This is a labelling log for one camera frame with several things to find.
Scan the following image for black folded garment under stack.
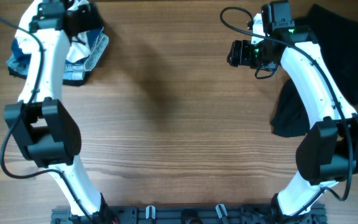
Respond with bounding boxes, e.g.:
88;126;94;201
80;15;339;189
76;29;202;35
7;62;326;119
8;67;91;86

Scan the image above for light denim folded jeans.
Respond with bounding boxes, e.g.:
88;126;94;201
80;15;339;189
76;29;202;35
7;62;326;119
6;32;109;80

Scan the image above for blue folded shirt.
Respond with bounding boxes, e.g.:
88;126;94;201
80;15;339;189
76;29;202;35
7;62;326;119
11;28;103;63

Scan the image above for black t-shirt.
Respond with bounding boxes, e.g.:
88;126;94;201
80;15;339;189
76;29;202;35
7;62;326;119
270;4;358;138

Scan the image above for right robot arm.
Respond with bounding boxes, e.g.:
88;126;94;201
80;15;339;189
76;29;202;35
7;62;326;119
227;1;358;223

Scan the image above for white Puma t-shirt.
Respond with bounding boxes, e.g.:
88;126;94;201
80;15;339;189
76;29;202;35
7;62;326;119
11;0;91;63

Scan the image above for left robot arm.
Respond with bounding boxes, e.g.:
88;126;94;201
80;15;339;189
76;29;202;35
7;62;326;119
4;1;119;223

